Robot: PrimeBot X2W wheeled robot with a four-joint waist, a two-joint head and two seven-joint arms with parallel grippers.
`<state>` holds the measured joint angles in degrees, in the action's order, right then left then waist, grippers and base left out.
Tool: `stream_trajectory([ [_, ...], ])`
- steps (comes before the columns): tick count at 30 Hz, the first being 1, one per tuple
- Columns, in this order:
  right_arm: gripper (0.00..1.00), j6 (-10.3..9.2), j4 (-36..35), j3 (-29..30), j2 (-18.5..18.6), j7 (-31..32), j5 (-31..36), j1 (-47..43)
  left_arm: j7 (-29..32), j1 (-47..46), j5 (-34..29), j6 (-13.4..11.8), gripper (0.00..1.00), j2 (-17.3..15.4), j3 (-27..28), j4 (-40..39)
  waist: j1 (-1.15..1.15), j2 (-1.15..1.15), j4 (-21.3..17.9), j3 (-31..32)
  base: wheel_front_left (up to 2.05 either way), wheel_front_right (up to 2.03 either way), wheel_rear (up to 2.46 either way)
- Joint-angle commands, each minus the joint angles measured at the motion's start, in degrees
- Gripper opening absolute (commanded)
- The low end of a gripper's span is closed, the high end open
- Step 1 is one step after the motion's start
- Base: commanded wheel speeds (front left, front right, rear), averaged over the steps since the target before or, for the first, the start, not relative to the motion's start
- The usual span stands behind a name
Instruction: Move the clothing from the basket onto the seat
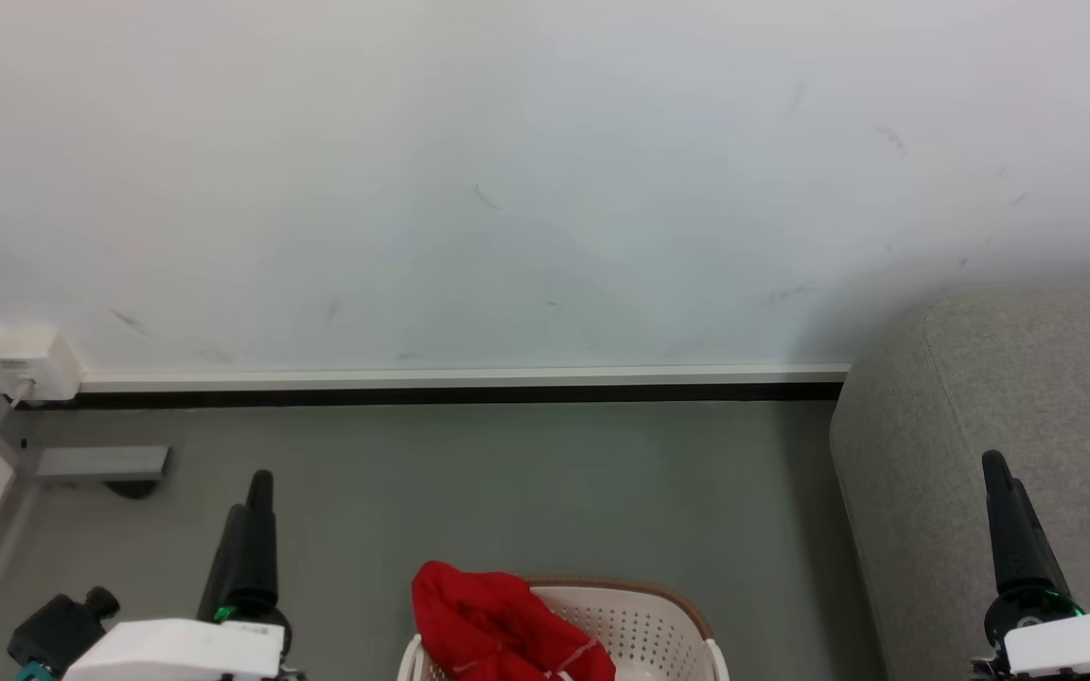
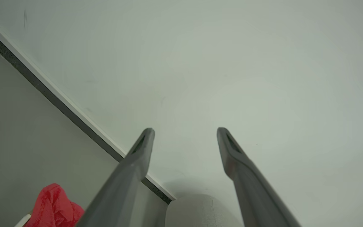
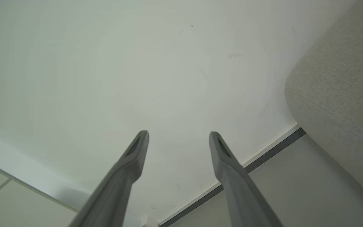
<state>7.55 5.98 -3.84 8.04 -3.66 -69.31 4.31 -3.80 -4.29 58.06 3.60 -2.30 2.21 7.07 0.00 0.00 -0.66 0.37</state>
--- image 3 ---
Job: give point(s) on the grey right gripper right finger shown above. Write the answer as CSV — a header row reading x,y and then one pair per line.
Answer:
x,y
241,195

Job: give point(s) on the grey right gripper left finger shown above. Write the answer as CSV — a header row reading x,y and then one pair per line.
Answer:
x,y
115,189

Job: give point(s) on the grey fabric sofa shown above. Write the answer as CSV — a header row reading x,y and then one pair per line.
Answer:
x,y
342,94

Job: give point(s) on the white wall socket box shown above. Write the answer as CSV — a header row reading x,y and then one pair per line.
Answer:
x,y
150,222

